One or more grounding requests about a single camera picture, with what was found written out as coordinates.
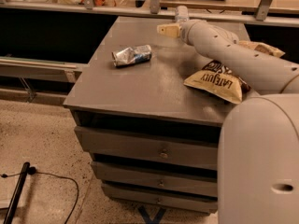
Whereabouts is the crushed silver blue can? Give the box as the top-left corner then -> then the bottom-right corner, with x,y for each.
112,45 -> 152,67

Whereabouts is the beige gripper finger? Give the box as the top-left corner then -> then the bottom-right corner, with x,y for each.
157,23 -> 180,38

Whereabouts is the clear plastic water bottle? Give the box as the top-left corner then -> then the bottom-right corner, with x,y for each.
175,6 -> 189,23

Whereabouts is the black floor cable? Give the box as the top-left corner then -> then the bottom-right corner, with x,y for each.
0,166 -> 80,224

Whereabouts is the top grey drawer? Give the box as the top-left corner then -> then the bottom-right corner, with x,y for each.
75,126 -> 218,171

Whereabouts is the brown yellow chip bag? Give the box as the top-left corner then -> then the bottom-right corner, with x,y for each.
182,40 -> 286,105

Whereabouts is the grey drawer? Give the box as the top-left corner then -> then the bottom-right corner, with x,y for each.
91,161 -> 218,198
102,183 -> 218,214
75,126 -> 218,171

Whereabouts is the black pole on floor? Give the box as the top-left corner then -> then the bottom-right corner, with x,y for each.
3,161 -> 30,224

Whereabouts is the bottom grey drawer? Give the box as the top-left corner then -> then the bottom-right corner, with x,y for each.
102,183 -> 218,214

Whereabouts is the grey drawer cabinet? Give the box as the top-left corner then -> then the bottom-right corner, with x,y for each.
64,17 -> 233,201

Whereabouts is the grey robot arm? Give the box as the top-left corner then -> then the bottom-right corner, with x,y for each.
157,20 -> 299,224

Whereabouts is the grey metal railing frame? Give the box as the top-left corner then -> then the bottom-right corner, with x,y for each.
0,0 -> 299,27

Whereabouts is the middle grey drawer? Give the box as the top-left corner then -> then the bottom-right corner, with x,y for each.
91,161 -> 218,198

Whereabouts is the blue tape floor marker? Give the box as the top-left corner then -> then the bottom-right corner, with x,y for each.
137,205 -> 167,224

